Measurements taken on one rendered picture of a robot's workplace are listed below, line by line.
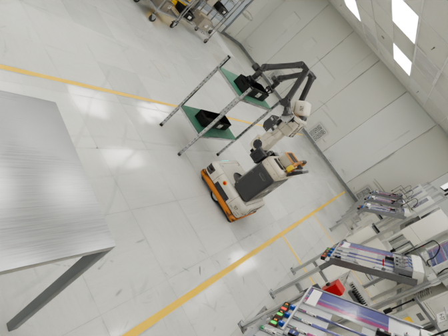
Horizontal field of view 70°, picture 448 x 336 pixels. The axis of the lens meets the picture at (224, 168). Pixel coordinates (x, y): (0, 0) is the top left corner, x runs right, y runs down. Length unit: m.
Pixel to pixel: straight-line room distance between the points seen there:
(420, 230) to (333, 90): 5.69
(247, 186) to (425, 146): 7.69
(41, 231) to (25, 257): 0.10
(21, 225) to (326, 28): 10.79
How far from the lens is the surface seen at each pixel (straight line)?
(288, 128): 3.41
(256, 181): 3.32
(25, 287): 2.00
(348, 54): 10.97
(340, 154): 10.56
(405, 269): 3.28
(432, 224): 6.46
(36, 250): 1.12
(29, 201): 1.20
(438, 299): 3.31
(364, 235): 6.52
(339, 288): 2.87
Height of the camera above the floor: 1.71
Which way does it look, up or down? 24 degrees down
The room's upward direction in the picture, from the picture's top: 51 degrees clockwise
